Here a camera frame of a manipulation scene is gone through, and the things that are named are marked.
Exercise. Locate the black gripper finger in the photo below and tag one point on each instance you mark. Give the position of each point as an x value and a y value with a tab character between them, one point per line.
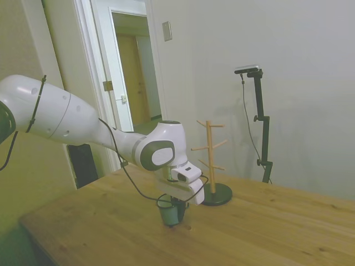
182	212
174	200

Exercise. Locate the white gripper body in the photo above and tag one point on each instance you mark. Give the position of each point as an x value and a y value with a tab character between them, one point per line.
180	189

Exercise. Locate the blue enamel mug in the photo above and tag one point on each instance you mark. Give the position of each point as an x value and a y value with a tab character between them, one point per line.
167	216

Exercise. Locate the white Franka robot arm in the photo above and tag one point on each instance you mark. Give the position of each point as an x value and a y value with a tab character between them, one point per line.
55	110

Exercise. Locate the wooden mug tree black base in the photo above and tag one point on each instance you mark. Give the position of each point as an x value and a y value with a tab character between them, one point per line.
212	166

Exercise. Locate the door latch plate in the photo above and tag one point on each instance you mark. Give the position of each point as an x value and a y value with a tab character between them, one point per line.
123	99

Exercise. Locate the brown wooden hallway door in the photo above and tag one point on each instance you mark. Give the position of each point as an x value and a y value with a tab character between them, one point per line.
133	83

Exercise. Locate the brass door hinge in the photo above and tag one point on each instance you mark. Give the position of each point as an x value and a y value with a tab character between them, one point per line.
107	86

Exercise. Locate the white open door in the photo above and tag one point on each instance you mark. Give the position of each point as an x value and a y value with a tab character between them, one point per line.
119	55

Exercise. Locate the white door panel with hole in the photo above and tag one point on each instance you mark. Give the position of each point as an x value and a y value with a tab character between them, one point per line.
69	41

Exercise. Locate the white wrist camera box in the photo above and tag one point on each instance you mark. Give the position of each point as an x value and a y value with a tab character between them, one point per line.
188	171

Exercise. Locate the black box on wall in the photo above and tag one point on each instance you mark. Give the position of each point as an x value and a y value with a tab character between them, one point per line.
83	166

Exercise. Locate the black articulated camera stand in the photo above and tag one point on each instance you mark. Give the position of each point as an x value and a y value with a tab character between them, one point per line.
266	138

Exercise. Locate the grey exterior camera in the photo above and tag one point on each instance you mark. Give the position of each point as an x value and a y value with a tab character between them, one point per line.
247	68

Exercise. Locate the grey wall switch plate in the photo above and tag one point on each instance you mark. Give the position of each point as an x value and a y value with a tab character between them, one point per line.
167	31

